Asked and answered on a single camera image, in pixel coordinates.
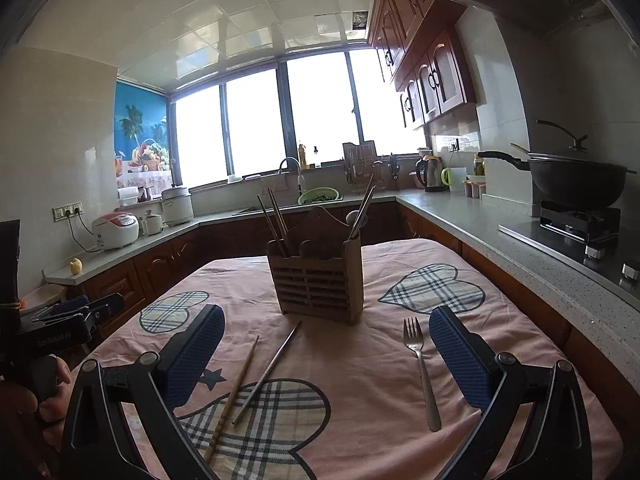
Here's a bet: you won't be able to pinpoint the wooden upper cabinets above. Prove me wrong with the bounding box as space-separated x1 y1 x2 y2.
367 0 478 131

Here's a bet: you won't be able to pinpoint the chrome faucet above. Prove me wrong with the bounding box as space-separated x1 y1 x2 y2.
278 157 307 196

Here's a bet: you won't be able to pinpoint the small white lidded pot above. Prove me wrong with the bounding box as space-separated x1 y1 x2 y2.
141 210 165 237

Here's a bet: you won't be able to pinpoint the white jug with green handle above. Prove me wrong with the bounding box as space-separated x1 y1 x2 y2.
440 166 468 192

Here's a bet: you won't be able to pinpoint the steel electric kettle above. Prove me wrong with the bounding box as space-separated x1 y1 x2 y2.
415 154 448 193

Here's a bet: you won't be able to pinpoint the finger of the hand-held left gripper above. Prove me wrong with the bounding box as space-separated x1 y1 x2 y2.
30 296 93 322
82 292 126 333

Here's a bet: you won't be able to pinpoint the grey stone countertop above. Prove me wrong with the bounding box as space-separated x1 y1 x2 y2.
42 192 640 356

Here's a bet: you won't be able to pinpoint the metal chopstick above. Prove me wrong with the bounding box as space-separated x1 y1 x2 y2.
349 175 376 238
354 185 377 240
231 320 303 427

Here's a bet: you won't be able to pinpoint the kitchen sink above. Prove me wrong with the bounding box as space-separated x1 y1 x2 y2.
232 200 346 217

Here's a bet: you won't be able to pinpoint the black wok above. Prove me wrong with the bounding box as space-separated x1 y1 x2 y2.
477 151 638 211

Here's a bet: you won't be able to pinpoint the wok lid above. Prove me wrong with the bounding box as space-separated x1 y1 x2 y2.
527 119 628 166

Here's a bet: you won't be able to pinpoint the metal fork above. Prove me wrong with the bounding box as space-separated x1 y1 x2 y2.
402 316 443 433

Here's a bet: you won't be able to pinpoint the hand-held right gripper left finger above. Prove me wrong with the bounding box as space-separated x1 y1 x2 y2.
60 304 227 480

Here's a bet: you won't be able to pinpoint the large kitchen window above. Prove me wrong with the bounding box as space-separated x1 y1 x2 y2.
167 50 426 188

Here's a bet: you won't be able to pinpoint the person's left hand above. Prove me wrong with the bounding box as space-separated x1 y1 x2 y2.
0 355 73 461

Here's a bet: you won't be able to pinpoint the wooden utensil holder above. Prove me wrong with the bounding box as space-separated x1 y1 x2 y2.
266 206 365 327

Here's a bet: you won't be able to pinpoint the wall outlet with black cord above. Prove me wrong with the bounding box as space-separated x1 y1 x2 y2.
52 202 101 256

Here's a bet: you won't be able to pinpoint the pink heart-print blanket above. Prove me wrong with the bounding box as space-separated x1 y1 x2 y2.
75 237 626 480

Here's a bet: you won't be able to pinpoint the wooden chopstick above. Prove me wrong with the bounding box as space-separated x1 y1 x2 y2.
271 188 293 251
256 194 287 257
267 189 290 253
202 335 261 465

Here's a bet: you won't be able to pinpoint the metal dish rack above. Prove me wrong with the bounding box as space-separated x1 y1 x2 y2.
342 141 383 195

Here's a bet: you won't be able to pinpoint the gas stove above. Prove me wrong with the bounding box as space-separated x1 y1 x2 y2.
497 200 640 296

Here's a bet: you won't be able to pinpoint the green colander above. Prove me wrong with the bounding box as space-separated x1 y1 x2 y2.
298 187 340 206

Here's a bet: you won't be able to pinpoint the large white cooker pot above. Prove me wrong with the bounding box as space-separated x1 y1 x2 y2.
161 185 194 227

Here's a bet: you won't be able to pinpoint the white and red rice cooker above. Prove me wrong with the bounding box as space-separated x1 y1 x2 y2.
92 212 140 251

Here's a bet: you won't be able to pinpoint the tropical fruit wall poster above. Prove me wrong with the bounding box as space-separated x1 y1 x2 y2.
116 80 171 188

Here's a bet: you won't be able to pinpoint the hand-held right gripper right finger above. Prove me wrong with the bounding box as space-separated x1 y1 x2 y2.
428 305 608 480

